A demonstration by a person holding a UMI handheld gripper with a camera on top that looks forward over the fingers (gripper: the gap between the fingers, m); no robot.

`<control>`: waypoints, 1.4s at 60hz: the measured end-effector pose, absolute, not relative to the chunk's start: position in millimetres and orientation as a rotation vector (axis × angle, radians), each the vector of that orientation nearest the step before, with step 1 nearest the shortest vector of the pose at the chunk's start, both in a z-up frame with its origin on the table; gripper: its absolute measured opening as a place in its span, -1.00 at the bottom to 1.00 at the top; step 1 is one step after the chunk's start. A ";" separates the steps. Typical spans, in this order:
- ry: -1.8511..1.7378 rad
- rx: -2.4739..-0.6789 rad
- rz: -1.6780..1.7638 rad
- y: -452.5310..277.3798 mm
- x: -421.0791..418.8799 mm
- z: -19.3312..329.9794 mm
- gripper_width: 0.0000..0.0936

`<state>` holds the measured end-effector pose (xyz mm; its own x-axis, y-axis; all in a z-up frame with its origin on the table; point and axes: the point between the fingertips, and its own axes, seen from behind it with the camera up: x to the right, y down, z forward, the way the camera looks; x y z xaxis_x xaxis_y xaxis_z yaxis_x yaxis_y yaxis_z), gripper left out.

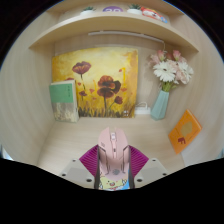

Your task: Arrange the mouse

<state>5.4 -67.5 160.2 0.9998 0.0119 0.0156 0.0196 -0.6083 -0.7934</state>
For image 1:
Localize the light wooden shelf board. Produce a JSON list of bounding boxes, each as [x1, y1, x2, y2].
[[29, 11, 200, 53]]

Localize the white light bar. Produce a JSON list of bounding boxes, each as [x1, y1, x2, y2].
[[87, 30, 166, 44]]

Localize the pale teal faceted vase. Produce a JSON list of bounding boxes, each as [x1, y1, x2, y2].
[[150, 89, 170, 121]]

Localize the yellow poppy flower painting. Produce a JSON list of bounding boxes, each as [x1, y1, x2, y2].
[[51, 47, 139, 119]]

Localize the orange book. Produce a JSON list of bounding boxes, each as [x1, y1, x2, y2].
[[168, 109, 203, 155]]

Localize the red and white plush toy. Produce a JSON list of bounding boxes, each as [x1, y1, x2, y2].
[[139, 6, 169, 24]]

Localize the round purple sign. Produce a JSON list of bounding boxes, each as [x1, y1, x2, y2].
[[102, 5, 124, 13]]

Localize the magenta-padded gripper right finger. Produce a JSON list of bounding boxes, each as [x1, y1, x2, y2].
[[128, 144, 169, 190]]

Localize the pink computer mouse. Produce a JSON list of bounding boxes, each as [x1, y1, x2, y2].
[[96, 126, 131, 183]]

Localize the green and beige book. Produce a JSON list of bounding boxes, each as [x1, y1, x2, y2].
[[49, 79, 80, 123]]

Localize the small potted green plant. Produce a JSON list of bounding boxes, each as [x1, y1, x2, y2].
[[80, 5, 96, 15], [127, 3, 143, 15]]

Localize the pink and white flower bouquet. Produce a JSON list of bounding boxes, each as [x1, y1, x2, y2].
[[148, 49, 195, 93]]

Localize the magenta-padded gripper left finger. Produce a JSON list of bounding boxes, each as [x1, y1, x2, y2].
[[59, 144, 100, 190]]

